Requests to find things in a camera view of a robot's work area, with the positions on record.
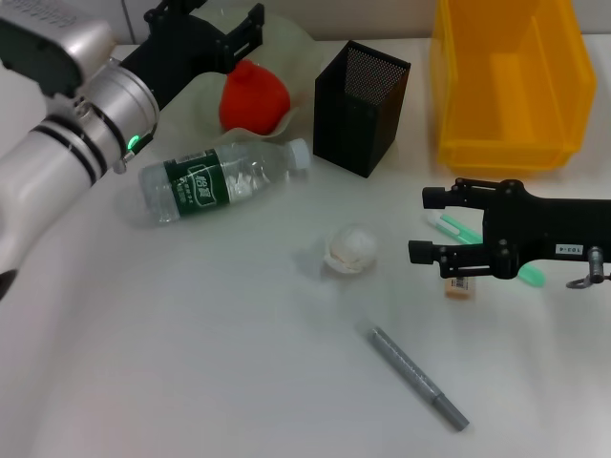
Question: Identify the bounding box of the green pen white cap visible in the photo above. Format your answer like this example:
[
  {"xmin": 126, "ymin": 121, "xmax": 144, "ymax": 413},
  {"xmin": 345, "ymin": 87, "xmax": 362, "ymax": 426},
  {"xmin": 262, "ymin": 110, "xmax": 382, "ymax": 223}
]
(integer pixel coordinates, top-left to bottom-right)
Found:
[{"xmin": 426, "ymin": 213, "xmax": 546, "ymax": 288}]

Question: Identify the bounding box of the white paper ball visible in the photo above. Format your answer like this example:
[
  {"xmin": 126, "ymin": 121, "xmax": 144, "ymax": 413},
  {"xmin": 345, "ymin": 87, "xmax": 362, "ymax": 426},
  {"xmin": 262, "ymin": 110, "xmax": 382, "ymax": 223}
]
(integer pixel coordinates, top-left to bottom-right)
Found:
[{"xmin": 324, "ymin": 221, "xmax": 379, "ymax": 276}]

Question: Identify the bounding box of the clear water bottle green label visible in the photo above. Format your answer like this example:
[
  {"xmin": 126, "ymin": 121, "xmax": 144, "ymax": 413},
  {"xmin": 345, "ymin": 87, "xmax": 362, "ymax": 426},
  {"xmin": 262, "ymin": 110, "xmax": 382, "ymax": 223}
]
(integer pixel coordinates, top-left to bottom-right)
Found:
[{"xmin": 137, "ymin": 137, "xmax": 312, "ymax": 230}]

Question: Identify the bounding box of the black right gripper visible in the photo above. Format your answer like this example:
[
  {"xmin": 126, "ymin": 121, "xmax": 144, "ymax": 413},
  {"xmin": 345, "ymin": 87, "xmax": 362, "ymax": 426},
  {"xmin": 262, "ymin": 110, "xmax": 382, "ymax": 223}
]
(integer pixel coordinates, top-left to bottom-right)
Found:
[{"xmin": 408, "ymin": 177, "xmax": 611, "ymax": 281}]

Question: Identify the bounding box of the green glass fruit plate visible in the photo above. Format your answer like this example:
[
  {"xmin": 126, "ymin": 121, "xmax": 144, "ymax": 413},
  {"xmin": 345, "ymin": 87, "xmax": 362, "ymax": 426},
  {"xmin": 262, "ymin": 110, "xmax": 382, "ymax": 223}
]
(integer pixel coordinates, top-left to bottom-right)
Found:
[{"xmin": 155, "ymin": 7, "xmax": 327, "ymax": 145}]

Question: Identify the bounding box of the beige eraser with barcode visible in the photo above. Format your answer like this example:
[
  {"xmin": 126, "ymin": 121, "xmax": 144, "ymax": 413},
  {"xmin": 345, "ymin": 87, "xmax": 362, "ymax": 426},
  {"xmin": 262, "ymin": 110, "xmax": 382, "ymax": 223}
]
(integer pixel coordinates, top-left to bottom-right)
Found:
[{"xmin": 444, "ymin": 276, "xmax": 477, "ymax": 301}]

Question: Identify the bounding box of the grey marker pen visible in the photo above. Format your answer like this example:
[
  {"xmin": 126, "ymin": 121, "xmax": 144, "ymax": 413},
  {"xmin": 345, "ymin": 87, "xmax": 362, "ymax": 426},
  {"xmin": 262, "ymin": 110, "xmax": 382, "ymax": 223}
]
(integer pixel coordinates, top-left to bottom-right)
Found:
[{"xmin": 367, "ymin": 325, "xmax": 471, "ymax": 433}]

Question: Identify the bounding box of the right arm cable with connector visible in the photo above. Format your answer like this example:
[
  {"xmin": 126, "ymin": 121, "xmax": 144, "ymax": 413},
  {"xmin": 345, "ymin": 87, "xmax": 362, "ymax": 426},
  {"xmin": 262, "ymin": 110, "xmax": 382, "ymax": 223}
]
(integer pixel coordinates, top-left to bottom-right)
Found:
[{"xmin": 565, "ymin": 245, "xmax": 611, "ymax": 290}]

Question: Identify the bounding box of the orange fruit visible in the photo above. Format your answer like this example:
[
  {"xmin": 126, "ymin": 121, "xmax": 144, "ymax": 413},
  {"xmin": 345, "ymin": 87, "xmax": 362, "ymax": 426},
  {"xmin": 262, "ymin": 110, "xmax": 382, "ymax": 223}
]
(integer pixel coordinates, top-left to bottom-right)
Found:
[{"xmin": 218, "ymin": 59, "xmax": 292, "ymax": 139}]

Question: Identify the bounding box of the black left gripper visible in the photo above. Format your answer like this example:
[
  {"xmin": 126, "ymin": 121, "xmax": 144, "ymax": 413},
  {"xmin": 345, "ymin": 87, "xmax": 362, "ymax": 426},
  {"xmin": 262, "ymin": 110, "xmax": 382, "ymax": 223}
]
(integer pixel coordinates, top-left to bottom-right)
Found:
[{"xmin": 118, "ymin": 0, "xmax": 266, "ymax": 112}]

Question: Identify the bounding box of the yellow plastic bin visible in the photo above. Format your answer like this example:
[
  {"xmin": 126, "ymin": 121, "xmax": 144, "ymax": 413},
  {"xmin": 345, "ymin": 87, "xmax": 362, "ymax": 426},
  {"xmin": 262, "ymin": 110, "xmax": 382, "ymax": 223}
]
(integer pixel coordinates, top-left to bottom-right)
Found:
[{"xmin": 431, "ymin": 0, "xmax": 598, "ymax": 176}]

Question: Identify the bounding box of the black mesh pen holder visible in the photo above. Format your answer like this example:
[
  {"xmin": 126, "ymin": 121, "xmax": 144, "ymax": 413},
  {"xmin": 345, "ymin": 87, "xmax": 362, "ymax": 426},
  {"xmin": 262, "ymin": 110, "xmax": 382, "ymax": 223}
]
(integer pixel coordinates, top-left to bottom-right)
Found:
[{"xmin": 312, "ymin": 39, "xmax": 412, "ymax": 179}]

